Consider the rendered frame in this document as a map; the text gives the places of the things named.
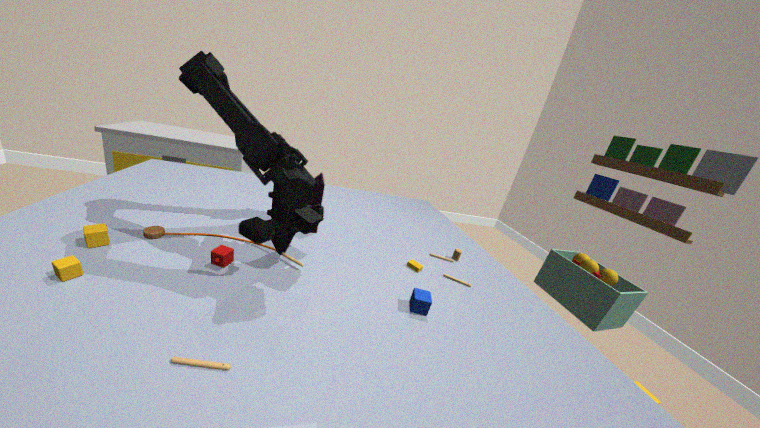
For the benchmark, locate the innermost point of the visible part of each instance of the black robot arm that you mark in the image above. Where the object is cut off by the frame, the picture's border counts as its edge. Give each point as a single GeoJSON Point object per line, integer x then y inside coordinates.
{"type": "Point", "coordinates": [203, 74]}

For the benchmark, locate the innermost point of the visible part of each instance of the round wooden button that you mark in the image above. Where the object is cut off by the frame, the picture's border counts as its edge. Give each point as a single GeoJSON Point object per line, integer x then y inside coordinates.
{"type": "Point", "coordinates": [154, 232]}

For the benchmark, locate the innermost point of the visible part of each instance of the blue cube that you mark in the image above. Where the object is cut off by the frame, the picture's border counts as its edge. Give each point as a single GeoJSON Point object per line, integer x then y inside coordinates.
{"type": "Point", "coordinates": [420, 301]}

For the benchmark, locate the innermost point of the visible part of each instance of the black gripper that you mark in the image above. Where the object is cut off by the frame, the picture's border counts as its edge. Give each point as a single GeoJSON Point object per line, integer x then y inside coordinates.
{"type": "Point", "coordinates": [259, 231]}

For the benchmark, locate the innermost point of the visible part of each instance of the red cube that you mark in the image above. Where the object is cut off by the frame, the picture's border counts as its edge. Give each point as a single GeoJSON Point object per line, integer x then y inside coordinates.
{"type": "Point", "coordinates": [222, 256]}

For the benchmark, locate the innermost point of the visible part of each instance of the small yellow block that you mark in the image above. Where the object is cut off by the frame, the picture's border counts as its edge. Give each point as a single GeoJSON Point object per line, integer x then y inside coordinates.
{"type": "Point", "coordinates": [67, 268]}
{"type": "Point", "coordinates": [96, 235]}
{"type": "Point", "coordinates": [415, 266]}

